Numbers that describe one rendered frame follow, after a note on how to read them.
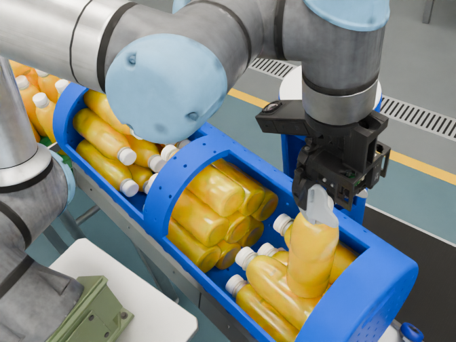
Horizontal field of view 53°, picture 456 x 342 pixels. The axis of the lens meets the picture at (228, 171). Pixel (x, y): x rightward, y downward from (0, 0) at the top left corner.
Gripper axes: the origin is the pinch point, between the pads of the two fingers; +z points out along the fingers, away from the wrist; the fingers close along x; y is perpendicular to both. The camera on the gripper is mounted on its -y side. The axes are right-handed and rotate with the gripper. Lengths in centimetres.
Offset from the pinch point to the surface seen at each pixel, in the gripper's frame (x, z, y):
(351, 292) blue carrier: -2.4, 12.6, 8.2
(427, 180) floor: 123, 135, -31
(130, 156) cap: -5, 23, -53
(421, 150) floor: 139, 135, -44
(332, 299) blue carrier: -4.8, 13.3, 6.7
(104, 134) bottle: -6, 20, -61
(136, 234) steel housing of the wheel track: -12, 48, -52
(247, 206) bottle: 3.5, 23.8, -21.7
